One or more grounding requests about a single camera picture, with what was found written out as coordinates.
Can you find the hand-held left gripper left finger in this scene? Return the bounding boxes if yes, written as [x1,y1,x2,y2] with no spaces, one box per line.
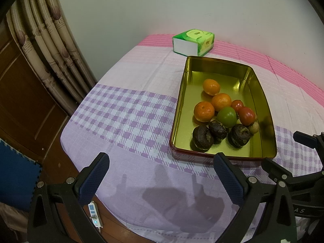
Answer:
[27,152,110,243]

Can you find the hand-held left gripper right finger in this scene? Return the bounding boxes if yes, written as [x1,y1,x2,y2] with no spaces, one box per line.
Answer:
[213,152,297,243]

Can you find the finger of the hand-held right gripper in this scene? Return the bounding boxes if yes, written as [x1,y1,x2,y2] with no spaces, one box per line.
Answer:
[293,131,324,148]
[261,158,298,186]

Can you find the dark wrinkled fruit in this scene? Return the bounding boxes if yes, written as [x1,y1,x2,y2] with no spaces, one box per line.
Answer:
[192,126,214,150]
[208,120,228,141]
[227,124,251,148]

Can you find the large red tomato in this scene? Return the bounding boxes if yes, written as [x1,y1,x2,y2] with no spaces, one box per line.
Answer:
[238,107,256,126]

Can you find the green tomato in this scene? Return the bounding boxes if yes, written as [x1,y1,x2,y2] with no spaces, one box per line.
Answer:
[217,107,238,128]

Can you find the orange mandarin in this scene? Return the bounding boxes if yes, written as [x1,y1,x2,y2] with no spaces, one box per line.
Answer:
[211,93,232,112]
[203,79,221,96]
[194,101,215,122]

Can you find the gold and red tin box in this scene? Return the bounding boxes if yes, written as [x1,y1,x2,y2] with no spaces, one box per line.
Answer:
[169,56,277,168]

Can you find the white power strip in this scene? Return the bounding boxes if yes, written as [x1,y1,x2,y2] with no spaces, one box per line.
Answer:
[87,201,103,228]

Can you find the blue foam mat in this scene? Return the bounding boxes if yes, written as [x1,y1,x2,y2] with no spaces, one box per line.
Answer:
[0,139,42,212]

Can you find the brown wooden door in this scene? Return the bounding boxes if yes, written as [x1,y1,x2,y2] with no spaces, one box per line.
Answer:
[0,23,70,167]

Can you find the purple checked pink tablecloth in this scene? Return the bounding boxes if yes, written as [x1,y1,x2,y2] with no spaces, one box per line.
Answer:
[60,34,324,243]

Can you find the beige patterned curtain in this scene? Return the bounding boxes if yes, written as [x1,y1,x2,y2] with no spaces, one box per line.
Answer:
[6,0,98,109]

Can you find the green tissue pack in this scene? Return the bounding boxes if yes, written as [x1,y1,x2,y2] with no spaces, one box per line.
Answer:
[172,29,215,57]

